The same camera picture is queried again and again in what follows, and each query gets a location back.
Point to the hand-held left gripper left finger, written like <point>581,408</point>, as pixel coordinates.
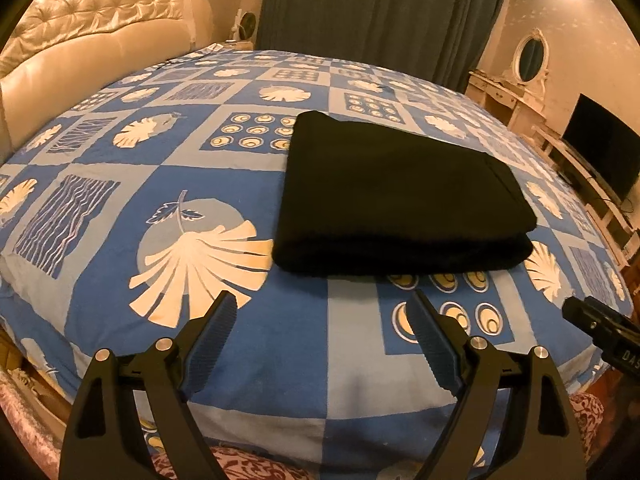
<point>212,345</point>

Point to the black pants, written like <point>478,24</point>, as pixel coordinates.
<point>395,195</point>

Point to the white dressing table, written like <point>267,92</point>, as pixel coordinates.
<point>500,95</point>

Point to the black flat television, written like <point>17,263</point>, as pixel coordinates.
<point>602,145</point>

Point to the dark teal curtain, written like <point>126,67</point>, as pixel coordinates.
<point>380,10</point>

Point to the pink fluffy cloth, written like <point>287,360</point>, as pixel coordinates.
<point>25,435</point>

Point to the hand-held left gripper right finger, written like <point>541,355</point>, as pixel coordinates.
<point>432,345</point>

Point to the white television stand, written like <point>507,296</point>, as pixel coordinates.
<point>575,170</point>

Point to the oval white-framed mirror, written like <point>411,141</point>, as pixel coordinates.
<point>531,57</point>

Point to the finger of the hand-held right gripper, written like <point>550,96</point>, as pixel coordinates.
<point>582,315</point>

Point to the cream tufted headboard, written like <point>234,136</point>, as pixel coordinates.
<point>90,45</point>

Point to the blue patterned bed sheet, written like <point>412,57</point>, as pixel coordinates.
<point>150,160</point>

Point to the small desk fan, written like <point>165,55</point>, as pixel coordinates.
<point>246,25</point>

